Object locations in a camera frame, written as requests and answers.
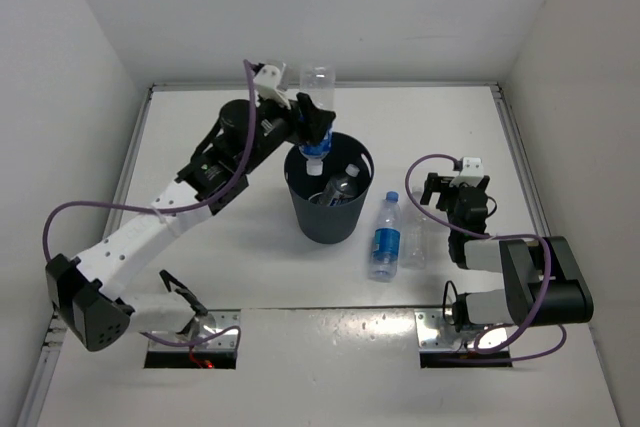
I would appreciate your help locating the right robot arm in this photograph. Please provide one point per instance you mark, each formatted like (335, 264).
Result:
(529, 269)

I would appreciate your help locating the dark grey waste bin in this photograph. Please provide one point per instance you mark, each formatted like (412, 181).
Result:
(328, 224)

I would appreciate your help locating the blue-cap blue-label water bottle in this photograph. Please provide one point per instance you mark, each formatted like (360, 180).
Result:
(386, 240)

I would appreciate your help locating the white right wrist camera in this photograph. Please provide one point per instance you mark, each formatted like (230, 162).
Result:
(470, 173)

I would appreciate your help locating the clear unlabelled plastic bottle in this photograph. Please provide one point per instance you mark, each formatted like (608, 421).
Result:
(413, 254)

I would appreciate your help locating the small blue-label plastic bottle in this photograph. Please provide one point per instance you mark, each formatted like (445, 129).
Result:
(318, 81)

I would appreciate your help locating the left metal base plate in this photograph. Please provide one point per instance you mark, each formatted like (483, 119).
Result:
(217, 333)

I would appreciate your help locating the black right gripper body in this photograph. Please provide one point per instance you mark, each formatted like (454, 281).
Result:
(446, 202)

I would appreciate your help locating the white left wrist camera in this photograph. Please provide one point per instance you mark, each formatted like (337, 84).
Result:
(271, 82)

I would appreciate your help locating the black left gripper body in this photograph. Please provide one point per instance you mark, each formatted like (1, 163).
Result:
(276, 123)

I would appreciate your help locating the aluminium table edge rail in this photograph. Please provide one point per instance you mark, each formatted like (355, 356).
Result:
(520, 160)

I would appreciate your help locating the metal base plate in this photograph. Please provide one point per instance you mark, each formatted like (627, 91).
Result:
(436, 336)
(217, 333)

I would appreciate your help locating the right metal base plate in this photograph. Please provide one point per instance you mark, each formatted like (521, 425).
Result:
(436, 336)

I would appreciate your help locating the dark-label bottle in bin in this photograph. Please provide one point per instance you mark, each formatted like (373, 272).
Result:
(340, 189)

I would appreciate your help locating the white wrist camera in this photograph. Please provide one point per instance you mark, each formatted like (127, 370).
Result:
(271, 82)
(470, 173)

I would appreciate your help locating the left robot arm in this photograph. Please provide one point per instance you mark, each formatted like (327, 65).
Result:
(89, 290)

